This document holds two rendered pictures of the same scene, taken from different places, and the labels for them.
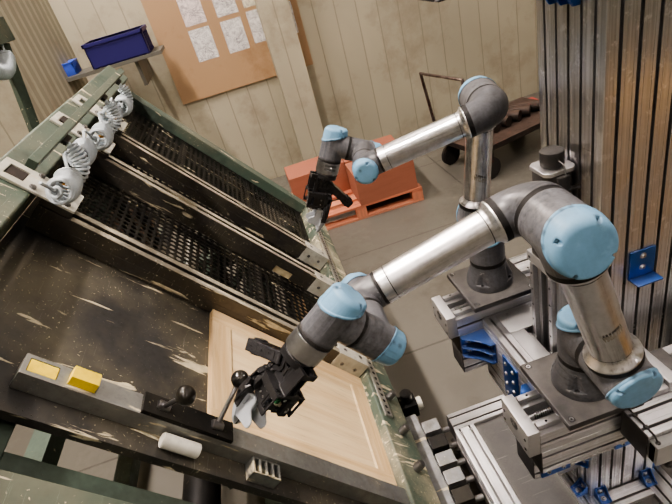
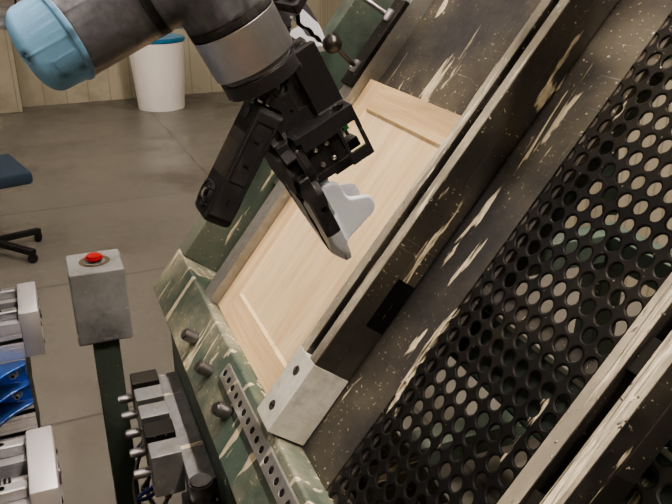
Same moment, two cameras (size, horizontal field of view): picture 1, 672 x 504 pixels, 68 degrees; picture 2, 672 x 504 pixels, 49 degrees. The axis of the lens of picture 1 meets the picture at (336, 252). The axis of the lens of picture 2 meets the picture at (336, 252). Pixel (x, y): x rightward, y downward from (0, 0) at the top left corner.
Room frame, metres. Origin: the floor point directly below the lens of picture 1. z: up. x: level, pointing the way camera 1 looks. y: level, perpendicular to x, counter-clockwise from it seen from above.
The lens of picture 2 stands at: (2.18, -0.18, 1.61)
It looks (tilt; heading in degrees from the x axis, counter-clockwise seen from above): 23 degrees down; 161
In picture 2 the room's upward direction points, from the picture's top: straight up
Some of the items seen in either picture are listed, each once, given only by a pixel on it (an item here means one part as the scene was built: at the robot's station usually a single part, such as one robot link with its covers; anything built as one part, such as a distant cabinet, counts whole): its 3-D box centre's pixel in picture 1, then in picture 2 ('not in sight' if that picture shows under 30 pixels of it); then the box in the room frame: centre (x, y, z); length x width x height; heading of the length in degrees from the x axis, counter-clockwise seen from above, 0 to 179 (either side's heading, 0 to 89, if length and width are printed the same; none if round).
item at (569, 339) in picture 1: (584, 333); not in sight; (0.85, -0.52, 1.20); 0.13 x 0.12 x 0.14; 1
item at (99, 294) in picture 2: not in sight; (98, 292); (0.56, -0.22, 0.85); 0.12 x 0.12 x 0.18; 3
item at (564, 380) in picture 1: (582, 365); not in sight; (0.86, -0.52, 1.09); 0.15 x 0.15 x 0.10
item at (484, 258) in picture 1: (484, 238); not in sight; (1.36, -0.48, 1.20); 0.13 x 0.12 x 0.14; 171
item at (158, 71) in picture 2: not in sight; (158, 72); (-5.51, 0.51, 0.35); 0.59 x 0.57 x 0.70; 5
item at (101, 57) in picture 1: (119, 46); not in sight; (5.00, 1.32, 1.79); 0.53 x 0.39 x 0.21; 95
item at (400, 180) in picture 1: (349, 183); not in sight; (4.32, -0.30, 0.21); 1.17 x 0.78 x 0.41; 95
